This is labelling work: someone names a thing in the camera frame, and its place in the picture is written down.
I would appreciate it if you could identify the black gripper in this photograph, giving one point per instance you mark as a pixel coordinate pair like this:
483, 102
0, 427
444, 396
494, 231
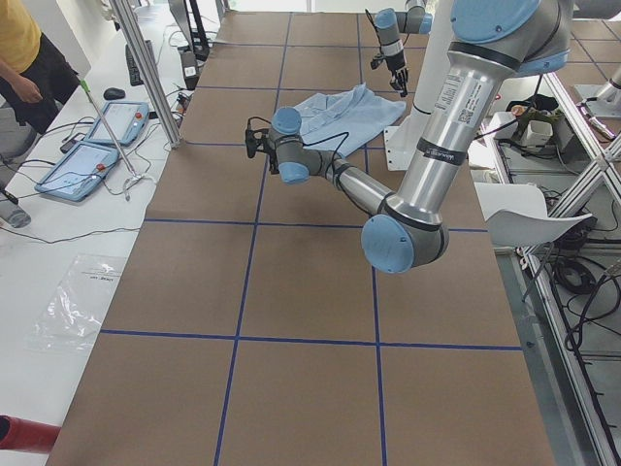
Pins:
399, 71
273, 164

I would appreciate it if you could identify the light blue button-up shirt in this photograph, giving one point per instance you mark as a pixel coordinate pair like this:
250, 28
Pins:
359, 112

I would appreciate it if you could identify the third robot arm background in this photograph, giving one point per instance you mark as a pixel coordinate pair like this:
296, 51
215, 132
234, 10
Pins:
601, 101

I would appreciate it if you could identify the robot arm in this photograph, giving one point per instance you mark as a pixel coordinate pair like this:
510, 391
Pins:
389, 26
492, 41

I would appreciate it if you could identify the white central mounting column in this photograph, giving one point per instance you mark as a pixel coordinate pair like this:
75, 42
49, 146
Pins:
400, 141

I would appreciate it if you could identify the black monitor stand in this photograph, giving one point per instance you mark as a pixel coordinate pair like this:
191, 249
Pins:
188, 18

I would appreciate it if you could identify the reacher grabber stick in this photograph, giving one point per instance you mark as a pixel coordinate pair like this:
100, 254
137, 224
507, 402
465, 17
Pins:
135, 177

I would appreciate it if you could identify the blue teach pendant far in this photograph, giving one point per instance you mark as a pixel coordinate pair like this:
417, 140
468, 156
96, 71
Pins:
127, 119

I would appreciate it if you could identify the blue teach pendant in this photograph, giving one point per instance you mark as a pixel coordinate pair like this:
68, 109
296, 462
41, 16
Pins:
127, 119
78, 172

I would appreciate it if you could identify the black keyboard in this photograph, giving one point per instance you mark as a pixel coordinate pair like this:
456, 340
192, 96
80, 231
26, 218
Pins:
134, 74

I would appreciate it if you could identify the black computer mouse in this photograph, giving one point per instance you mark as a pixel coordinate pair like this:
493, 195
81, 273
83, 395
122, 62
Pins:
113, 93

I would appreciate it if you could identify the white chair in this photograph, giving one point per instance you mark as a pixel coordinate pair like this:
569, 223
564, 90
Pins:
516, 215

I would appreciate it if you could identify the blue teach pendant near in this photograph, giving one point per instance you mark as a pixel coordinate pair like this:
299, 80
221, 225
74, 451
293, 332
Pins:
78, 172

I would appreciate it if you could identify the person in yellow shirt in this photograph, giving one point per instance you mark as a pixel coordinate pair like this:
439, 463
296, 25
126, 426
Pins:
35, 75

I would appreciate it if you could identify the clear plastic bag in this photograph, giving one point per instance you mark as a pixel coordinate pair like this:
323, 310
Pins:
74, 315

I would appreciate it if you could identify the red cylinder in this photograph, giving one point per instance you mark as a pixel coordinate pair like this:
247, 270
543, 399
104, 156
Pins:
26, 435

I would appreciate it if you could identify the aluminium frame post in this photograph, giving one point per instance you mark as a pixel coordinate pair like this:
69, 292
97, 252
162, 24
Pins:
147, 67

